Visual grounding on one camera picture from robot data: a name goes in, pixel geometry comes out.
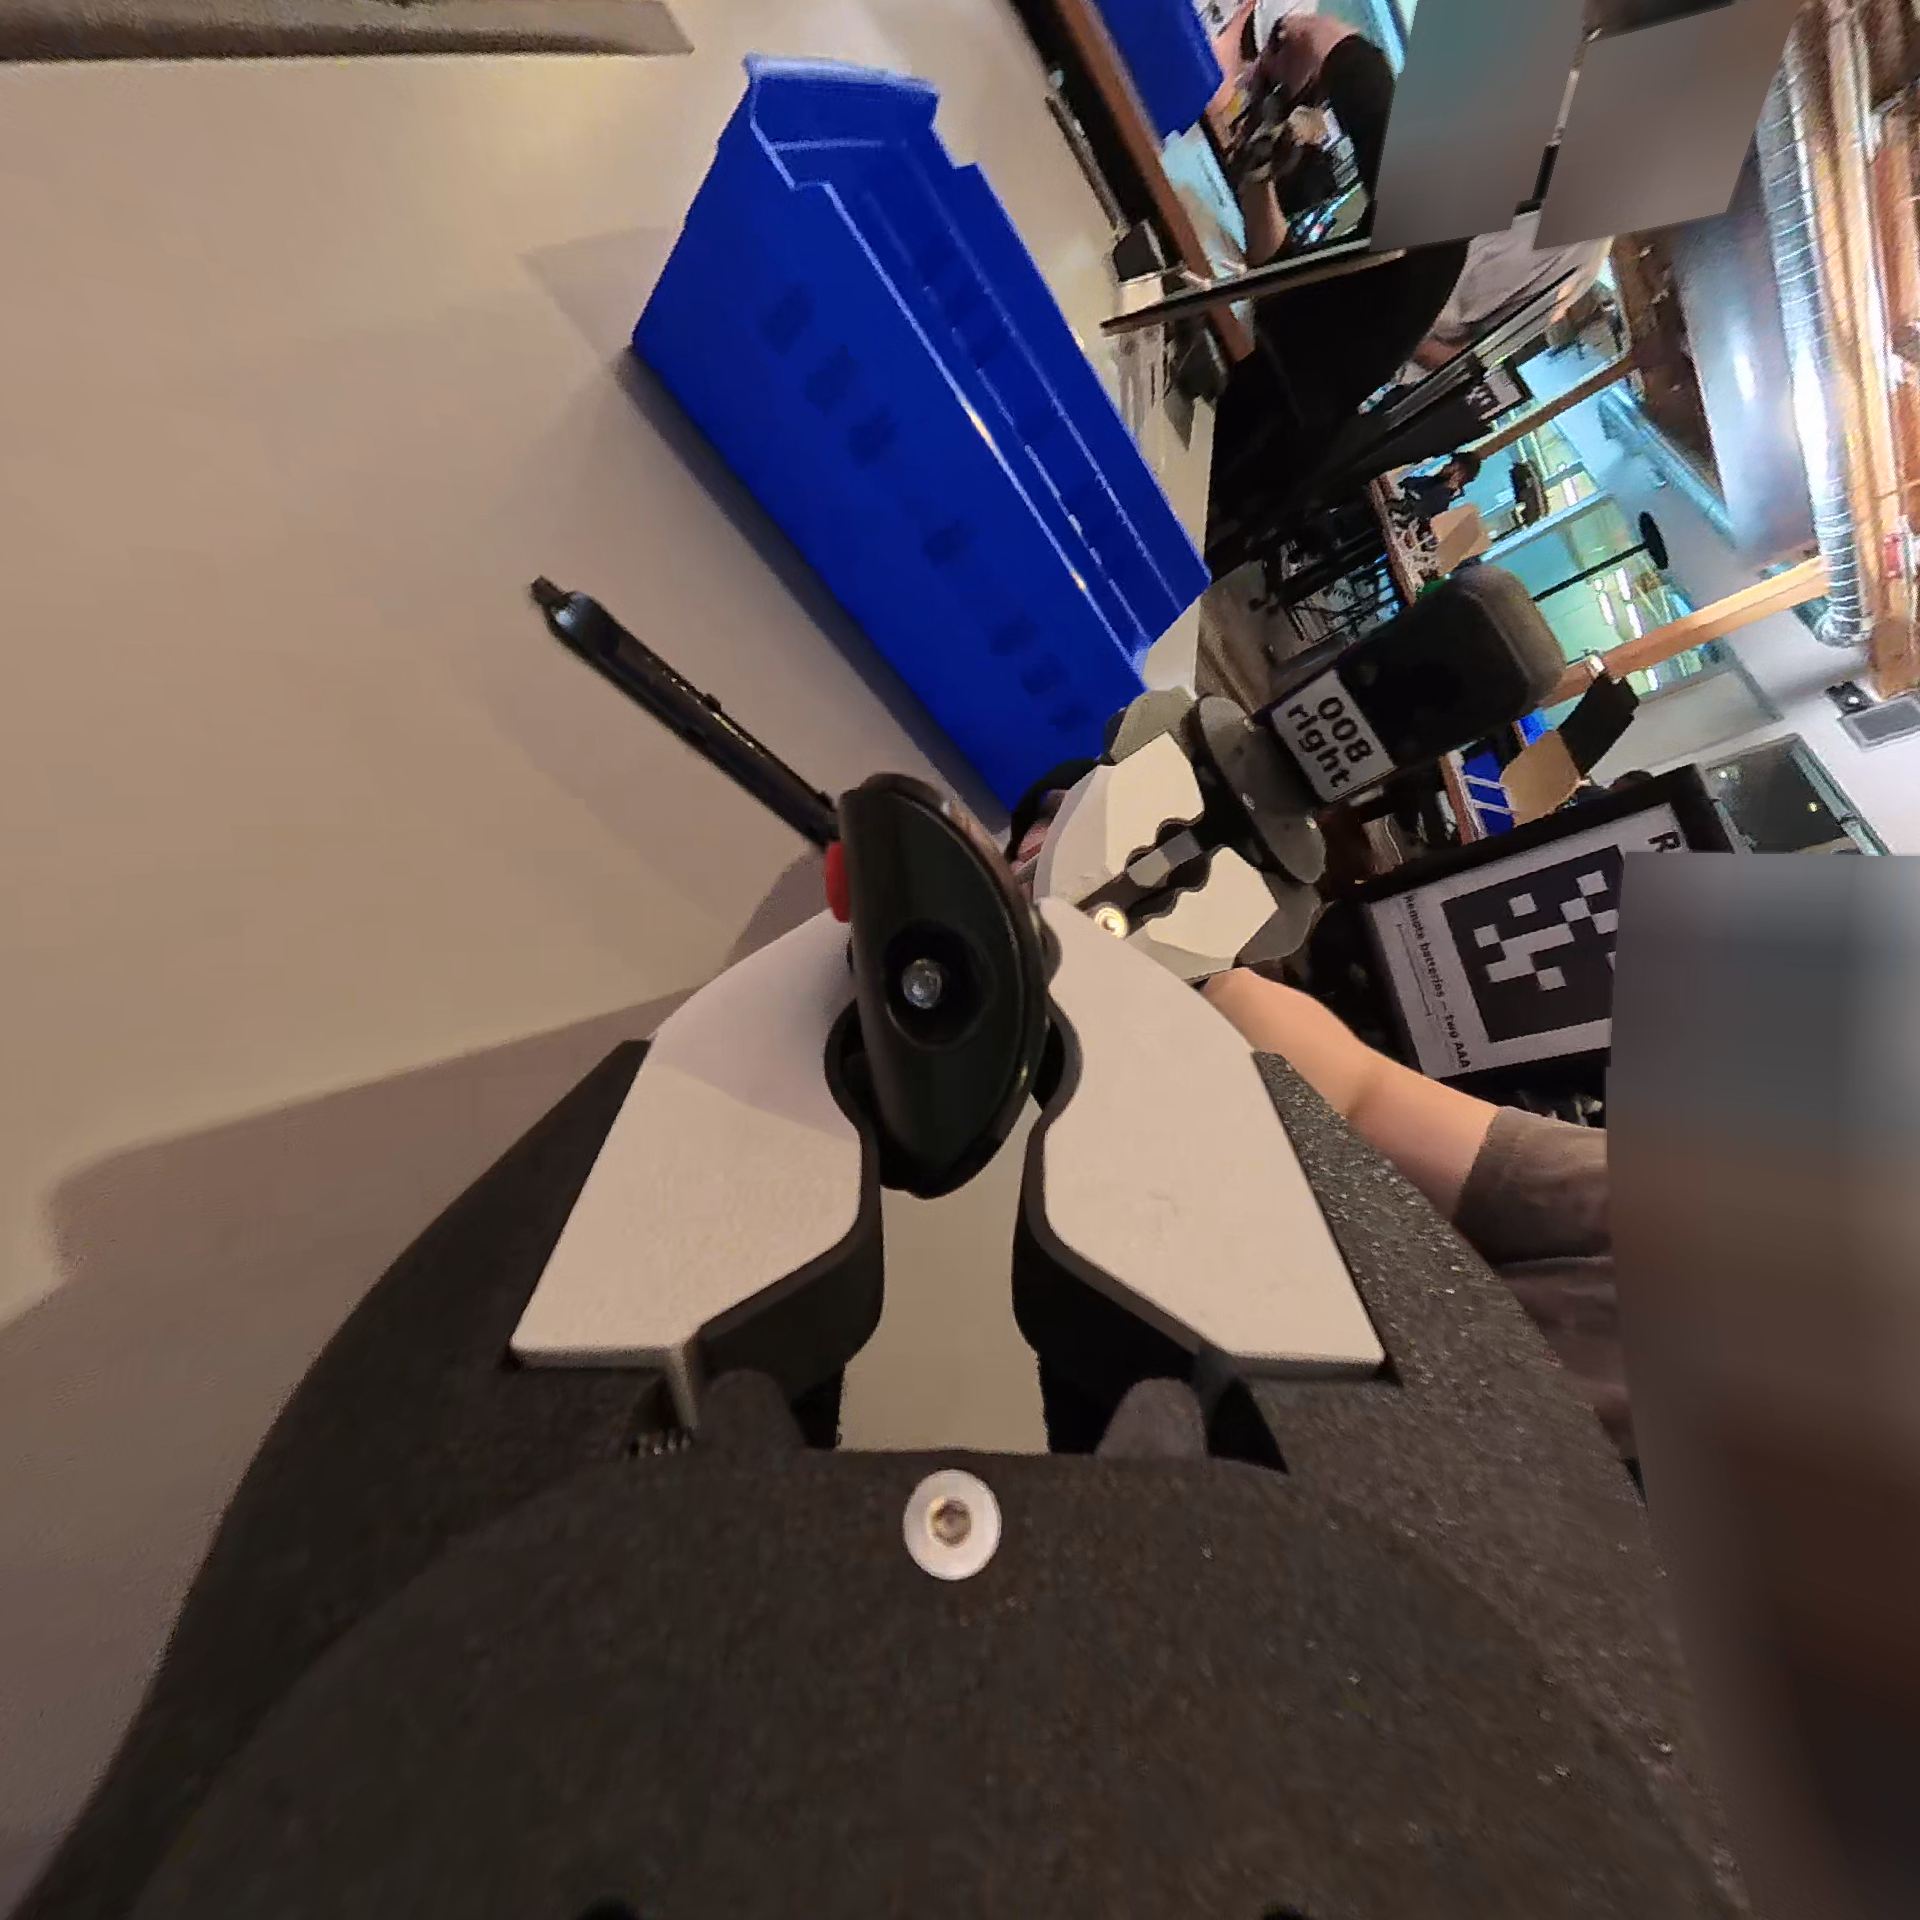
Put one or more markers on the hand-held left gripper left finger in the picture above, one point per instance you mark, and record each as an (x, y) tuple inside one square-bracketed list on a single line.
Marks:
[(704, 1171)]

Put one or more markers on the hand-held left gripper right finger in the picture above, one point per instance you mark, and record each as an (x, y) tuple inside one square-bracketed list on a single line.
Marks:
[(1201, 1185)]

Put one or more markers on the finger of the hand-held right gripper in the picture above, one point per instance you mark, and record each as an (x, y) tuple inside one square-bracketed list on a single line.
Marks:
[(1224, 922), (1118, 819)]

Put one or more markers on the black remote control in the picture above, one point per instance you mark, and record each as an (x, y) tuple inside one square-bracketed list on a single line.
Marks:
[(938, 1003)]

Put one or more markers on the black battery cover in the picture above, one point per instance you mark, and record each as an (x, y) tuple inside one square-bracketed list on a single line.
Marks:
[(675, 704)]

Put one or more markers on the person's right forearm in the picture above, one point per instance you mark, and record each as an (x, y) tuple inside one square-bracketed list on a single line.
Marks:
[(1348, 1065)]

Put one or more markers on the black framed tag sign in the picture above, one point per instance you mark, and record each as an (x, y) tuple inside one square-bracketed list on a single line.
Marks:
[(1515, 930)]

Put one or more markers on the blue plastic bin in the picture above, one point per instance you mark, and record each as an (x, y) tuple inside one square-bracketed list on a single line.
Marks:
[(900, 421), (1171, 61)]

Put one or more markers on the silver ventilation duct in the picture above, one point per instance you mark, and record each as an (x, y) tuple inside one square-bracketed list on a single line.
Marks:
[(1829, 301)]

